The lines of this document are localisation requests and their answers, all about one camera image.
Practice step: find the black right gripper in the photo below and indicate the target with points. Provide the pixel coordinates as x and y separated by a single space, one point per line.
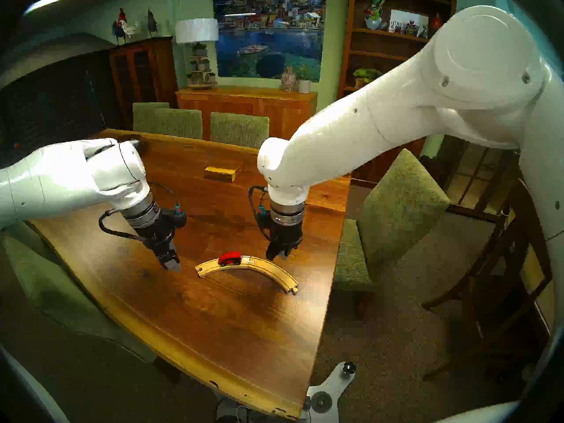
285 235

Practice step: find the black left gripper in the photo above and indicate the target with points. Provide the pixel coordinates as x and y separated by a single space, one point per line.
163 230

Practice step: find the curved wooden train track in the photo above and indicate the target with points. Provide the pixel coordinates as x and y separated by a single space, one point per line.
207 268
282 274

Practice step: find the red toy train car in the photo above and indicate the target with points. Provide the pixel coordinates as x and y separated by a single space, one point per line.
229 258

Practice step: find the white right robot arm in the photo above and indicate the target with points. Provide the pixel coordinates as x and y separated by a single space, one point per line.
396 113

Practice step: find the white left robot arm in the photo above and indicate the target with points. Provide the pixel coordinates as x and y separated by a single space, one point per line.
57 179

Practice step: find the flat wooden box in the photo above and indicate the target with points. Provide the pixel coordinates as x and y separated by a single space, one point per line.
222 172

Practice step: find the green upholstered dining chair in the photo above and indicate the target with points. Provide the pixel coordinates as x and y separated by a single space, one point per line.
396 215
178 123
48 294
240 130
143 116

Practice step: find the round tray with blue inlay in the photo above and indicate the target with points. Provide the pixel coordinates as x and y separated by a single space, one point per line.
137 141

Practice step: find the light wooden sideboard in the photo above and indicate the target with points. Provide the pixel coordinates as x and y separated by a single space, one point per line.
282 113

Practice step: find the plant in white pot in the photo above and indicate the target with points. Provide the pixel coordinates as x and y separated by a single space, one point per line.
304 85

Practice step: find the patterned ceramic vase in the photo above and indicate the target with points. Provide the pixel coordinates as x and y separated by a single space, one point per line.
288 79

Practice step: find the tall dark wooden cabinet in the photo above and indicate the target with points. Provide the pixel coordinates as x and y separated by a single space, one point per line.
143 74

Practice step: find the succulent in wooden planter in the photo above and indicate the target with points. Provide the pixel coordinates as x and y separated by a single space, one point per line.
365 76

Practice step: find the tiered stand with small plants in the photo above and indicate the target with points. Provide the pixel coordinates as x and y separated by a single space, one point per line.
201 65

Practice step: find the glass door wooden cabinet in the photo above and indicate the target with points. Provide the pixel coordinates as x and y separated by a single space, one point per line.
476 175

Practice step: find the harbour town painting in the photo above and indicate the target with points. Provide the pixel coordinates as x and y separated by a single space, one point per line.
269 34

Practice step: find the dark wooden bookshelf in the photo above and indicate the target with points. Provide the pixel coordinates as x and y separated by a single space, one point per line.
365 43

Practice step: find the white drum lamp shade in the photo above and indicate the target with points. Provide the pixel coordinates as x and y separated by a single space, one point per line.
196 31

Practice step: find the white rooster figurine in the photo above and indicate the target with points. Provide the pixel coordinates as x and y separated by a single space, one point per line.
132 28

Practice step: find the dark bird figurine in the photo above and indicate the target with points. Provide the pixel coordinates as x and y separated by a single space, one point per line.
152 24

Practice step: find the blue and red rooster figurine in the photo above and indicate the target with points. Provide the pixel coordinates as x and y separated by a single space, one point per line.
118 30

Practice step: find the dark wooden slatted chair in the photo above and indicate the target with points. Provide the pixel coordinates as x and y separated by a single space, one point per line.
524 246

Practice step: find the green frog figurine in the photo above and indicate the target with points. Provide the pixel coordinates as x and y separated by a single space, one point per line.
373 14

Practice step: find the framed text sign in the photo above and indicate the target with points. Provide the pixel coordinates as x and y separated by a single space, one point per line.
403 20

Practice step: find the small red jar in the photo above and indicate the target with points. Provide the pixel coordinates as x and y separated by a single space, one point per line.
435 21

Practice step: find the ceiling light panel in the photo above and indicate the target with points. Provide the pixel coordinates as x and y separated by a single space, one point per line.
46 2

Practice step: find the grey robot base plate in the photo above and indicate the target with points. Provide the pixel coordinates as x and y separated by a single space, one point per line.
328 391

